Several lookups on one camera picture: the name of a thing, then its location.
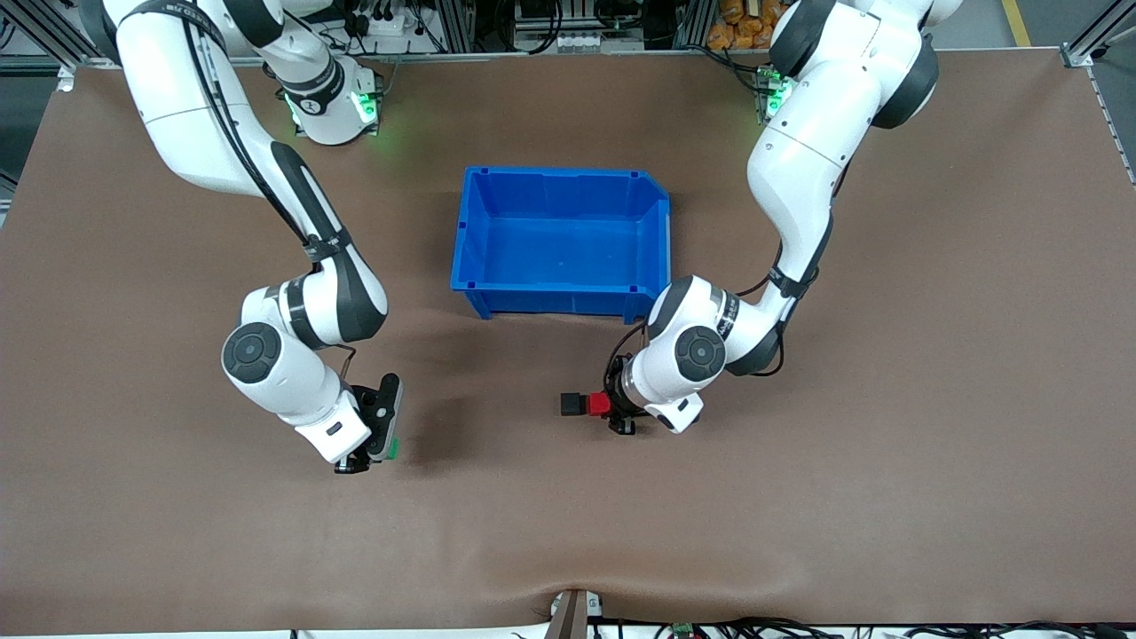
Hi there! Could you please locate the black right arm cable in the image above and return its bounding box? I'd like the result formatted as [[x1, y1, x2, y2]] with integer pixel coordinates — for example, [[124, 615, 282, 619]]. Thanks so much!
[[182, 18, 360, 391]]

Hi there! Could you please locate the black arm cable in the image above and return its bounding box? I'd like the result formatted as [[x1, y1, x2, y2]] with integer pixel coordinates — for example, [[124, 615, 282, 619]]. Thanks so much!
[[182, 18, 360, 391], [603, 160, 844, 391]]

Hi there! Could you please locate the brown table mat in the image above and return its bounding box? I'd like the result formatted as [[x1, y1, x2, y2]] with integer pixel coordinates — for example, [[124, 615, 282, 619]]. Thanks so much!
[[0, 49, 1136, 635]]

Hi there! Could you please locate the white power strip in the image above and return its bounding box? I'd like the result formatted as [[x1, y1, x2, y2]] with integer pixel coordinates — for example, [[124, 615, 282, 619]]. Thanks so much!
[[351, 9, 418, 41]]

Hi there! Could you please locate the orange snack packets pile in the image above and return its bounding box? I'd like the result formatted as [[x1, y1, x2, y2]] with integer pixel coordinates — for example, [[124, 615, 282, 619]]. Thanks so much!
[[707, 0, 784, 51]]

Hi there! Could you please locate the silver table edge rail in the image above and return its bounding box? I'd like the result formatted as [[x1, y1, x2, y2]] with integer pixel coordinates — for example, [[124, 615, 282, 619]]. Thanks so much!
[[75, 47, 1066, 68]]

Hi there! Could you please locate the blue plastic storage bin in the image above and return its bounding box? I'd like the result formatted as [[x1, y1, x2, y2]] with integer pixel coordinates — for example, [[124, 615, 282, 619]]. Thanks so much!
[[450, 166, 674, 326]]

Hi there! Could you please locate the aluminium frame post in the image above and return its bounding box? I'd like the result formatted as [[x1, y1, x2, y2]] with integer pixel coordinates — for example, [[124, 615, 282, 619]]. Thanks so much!
[[0, 0, 99, 72], [1061, 0, 1136, 69], [672, 0, 711, 51], [439, 0, 476, 54]]

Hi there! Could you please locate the black electronics box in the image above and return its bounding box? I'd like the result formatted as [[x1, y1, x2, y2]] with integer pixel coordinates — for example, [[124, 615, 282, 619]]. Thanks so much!
[[513, 0, 644, 52]]

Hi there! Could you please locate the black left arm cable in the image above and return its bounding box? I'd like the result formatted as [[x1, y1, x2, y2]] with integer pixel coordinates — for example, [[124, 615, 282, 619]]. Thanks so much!
[[603, 160, 844, 391]]

